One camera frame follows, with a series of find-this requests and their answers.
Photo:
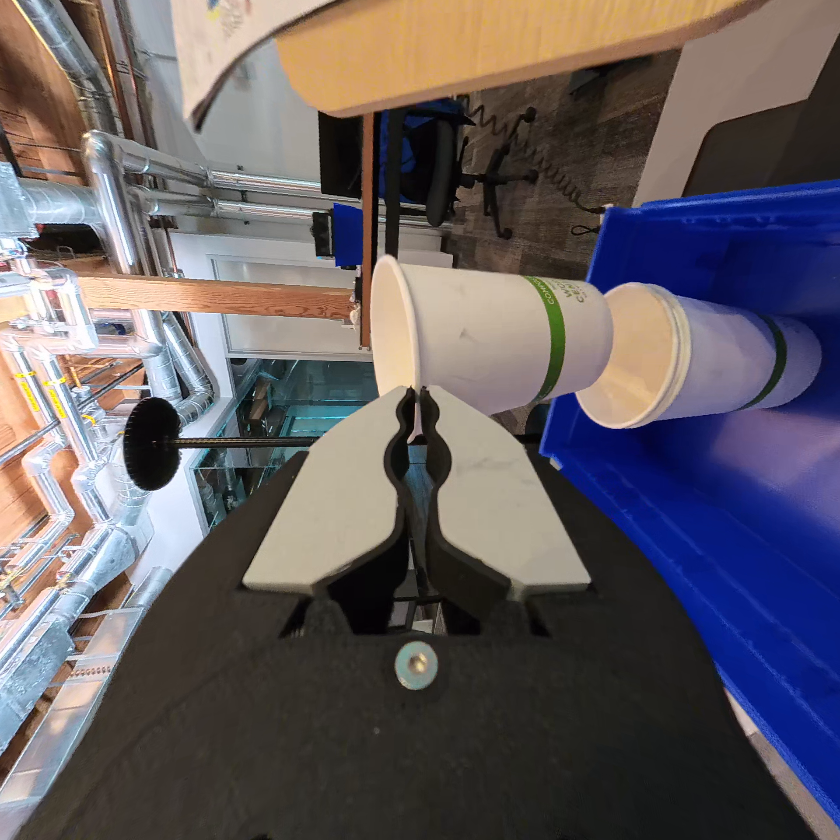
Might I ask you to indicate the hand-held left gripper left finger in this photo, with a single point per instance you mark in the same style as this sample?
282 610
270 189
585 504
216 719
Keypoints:
328 512

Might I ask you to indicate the black pole stand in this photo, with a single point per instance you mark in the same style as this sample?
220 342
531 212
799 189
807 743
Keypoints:
152 443

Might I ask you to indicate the black office chair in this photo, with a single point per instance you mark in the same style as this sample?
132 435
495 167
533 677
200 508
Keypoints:
439 170

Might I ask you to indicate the black device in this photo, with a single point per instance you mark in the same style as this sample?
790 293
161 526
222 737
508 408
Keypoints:
323 234

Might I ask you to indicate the brown-edged office desk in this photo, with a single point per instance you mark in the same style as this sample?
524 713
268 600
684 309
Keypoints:
367 229

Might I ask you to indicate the small blue bin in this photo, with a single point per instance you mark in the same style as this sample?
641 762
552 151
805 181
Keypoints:
348 236

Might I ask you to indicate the silver ventilation ducts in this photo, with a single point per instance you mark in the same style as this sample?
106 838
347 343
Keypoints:
98 564

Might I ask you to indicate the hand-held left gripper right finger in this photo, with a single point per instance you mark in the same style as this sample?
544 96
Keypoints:
505 518

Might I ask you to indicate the printed paper sheet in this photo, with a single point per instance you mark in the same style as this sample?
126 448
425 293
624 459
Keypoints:
216 39

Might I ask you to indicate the white paper cup green band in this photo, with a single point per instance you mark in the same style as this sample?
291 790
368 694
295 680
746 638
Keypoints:
485 328

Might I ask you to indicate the stack of paper cups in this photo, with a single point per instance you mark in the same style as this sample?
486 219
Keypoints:
715 354

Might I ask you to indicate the blue plastic bin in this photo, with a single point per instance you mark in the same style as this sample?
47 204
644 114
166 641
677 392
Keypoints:
689 525

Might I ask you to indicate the silver metal pipes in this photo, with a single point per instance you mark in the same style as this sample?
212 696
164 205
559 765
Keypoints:
262 180

